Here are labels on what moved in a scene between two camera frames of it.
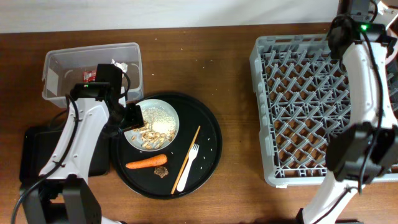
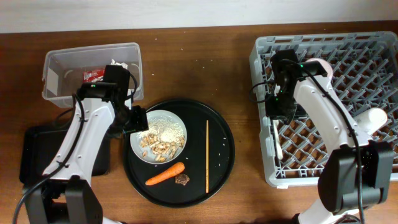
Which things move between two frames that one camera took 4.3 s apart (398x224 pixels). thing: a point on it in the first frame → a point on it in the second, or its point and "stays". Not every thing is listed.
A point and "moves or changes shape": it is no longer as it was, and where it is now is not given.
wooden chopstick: [185, 160] → [207, 157]
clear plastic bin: [63, 69] stays
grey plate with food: [161, 126] moves or changes shape
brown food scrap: [161, 170] → [181, 178]
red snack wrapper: [89, 76] stays
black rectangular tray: [37, 142] stays
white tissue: [122, 66] stays
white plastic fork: [185, 174] → [278, 140]
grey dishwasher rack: [302, 95] stays
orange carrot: [156, 160] → [177, 169]
